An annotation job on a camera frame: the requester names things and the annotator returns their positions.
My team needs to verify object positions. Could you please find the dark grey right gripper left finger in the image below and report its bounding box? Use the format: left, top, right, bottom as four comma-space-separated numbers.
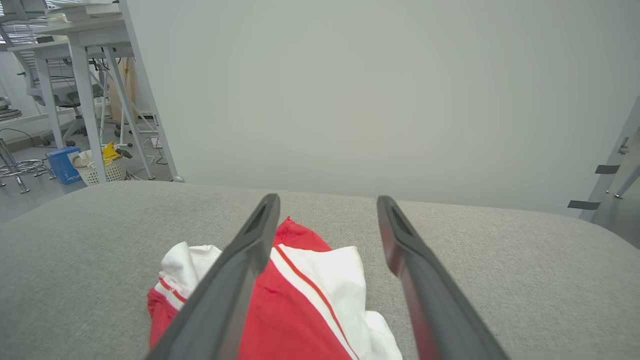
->
145, 193, 281, 360

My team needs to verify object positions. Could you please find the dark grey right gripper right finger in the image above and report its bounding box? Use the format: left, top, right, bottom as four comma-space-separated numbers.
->
376, 195, 511, 360

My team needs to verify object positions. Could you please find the red and white basketball jersey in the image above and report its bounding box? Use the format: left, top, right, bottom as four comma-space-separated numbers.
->
146, 216, 403, 360

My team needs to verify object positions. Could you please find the white perforated laundry basket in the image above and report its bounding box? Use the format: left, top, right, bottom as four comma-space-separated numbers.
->
75, 155, 127, 187

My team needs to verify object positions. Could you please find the yellow cloth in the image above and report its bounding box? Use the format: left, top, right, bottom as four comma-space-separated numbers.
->
101, 142, 121, 166

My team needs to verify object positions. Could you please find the white crumpled cloth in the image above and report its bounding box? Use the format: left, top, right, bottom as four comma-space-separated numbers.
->
69, 149, 97, 169

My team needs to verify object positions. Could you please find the blue plastic box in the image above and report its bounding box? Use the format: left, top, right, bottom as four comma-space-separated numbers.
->
46, 146, 84, 186

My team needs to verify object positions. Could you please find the white partition board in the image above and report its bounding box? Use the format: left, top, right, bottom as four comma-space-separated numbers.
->
119, 0, 640, 219

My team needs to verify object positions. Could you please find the grey metal stand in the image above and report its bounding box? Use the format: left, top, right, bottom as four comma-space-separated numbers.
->
567, 97, 640, 223

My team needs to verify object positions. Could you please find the brown cardboard panel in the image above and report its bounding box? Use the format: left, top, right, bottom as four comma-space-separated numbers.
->
107, 56, 137, 124

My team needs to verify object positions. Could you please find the chrome chair base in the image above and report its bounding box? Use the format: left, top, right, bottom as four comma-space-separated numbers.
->
0, 137, 57, 195

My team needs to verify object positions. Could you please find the white office desk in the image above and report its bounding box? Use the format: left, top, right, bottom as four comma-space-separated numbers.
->
32, 14, 157, 184
7, 41, 71, 149

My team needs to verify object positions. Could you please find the grey office chair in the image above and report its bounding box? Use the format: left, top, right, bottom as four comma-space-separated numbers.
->
27, 55, 108, 147

